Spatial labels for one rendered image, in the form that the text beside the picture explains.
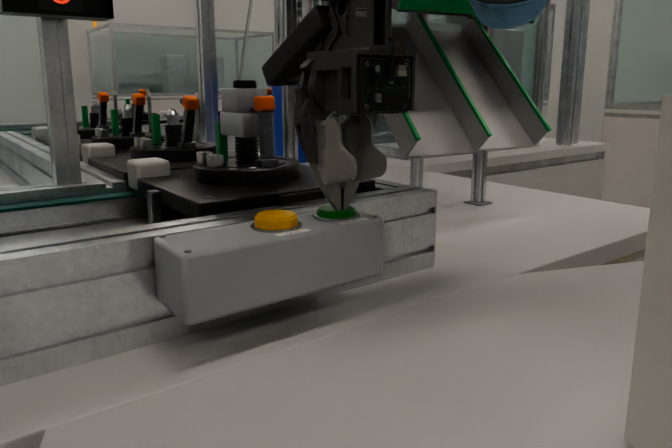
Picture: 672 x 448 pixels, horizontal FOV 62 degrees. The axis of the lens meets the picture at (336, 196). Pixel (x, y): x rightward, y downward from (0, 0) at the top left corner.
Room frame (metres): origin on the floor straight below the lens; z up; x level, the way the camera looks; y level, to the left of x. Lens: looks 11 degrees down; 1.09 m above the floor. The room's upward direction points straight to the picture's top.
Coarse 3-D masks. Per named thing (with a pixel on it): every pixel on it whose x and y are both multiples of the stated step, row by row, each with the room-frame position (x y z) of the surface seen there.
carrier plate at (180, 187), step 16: (160, 176) 0.73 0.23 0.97; (176, 176) 0.73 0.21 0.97; (192, 176) 0.73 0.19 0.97; (304, 176) 0.73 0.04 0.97; (144, 192) 0.70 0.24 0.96; (160, 192) 0.65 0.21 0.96; (176, 192) 0.62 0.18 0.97; (192, 192) 0.62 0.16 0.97; (208, 192) 0.62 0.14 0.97; (224, 192) 0.62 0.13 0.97; (240, 192) 0.62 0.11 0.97; (256, 192) 0.62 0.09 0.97; (272, 192) 0.62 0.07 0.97; (288, 192) 0.63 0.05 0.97; (176, 208) 0.61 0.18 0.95; (192, 208) 0.58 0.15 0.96; (208, 208) 0.57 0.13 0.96; (224, 208) 0.58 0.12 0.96; (240, 208) 0.59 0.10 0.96
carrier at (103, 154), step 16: (176, 112) 0.93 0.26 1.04; (160, 128) 0.96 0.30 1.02; (176, 128) 0.92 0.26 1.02; (96, 144) 0.94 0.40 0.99; (112, 144) 0.95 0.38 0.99; (144, 144) 0.88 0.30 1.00; (160, 144) 0.95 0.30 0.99; (176, 144) 0.92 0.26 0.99; (192, 144) 0.89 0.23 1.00; (208, 144) 0.96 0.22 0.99; (96, 160) 0.89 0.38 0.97; (112, 160) 0.89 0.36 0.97; (176, 160) 0.87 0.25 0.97; (192, 160) 0.88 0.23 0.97
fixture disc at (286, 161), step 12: (228, 156) 0.79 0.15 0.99; (276, 156) 0.79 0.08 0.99; (192, 168) 0.71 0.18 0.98; (204, 168) 0.68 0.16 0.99; (216, 168) 0.67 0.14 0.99; (228, 168) 0.67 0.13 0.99; (240, 168) 0.67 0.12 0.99; (252, 168) 0.67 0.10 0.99; (264, 168) 0.67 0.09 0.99; (276, 168) 0.68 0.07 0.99; (288, 168) 0.69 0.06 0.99; (300, 168) 0.73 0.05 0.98; (204, 180) 0.68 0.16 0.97; (216, 180) 0.66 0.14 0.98; (228, 180) 0.66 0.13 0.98; (240, 180) 0.66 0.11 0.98; (252, 180) 0.66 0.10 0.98; (264, 180) 0.67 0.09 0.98; (276, 180) 0.67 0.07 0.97; (288, 180) 0.69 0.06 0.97
